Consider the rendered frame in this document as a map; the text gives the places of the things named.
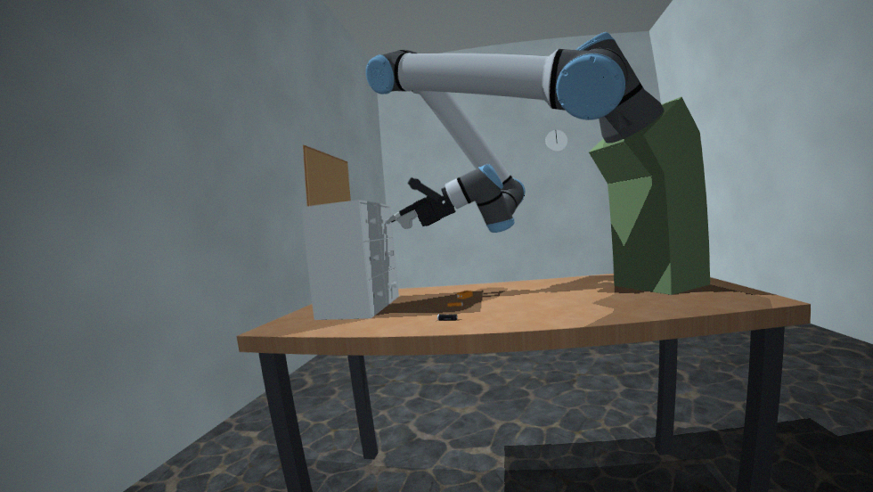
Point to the white chest of drawers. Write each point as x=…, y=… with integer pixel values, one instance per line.
x=336, y=260

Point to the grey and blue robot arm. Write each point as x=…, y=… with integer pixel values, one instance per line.
x=588, y=85

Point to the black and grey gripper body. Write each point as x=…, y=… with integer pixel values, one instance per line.
x=432, y=211

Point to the grey drawer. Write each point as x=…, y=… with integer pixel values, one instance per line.
x=372, y=257
x=369, y=221
x=388, y=254
x=376, y=293
x=384, y=215
x=390, y=280

